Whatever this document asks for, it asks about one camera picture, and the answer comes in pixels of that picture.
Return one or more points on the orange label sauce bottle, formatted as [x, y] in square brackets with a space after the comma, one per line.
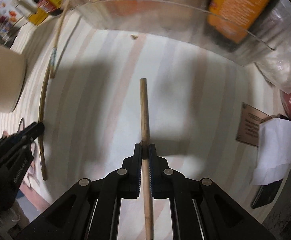
[232, 18]

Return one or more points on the beige ribbed utensil holder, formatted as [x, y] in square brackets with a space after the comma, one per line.
[12, 74]

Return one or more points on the black phone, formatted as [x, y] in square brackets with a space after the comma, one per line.
[266, 194]

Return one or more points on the tan wooden chopstick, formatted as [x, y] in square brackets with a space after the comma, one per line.
[145, 134]

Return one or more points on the white folded paper towel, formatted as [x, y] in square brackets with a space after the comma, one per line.
[274, 151]

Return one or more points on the clear acrylic condiment organizer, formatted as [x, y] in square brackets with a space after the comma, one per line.
[173, 20]

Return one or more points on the brown printed mat label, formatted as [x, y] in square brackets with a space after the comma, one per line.
[249, 125]

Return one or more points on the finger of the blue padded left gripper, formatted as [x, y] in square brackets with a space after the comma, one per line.
[30, 133]

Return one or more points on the clear plastic bag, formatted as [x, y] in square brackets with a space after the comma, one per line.
[275, 31]

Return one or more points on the patterned wooden chopstick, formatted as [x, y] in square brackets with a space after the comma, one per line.
[56, 40]

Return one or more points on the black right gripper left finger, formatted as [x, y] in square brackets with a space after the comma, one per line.
[132, 179]

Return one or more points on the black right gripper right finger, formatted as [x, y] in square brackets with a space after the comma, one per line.
[158, 183]

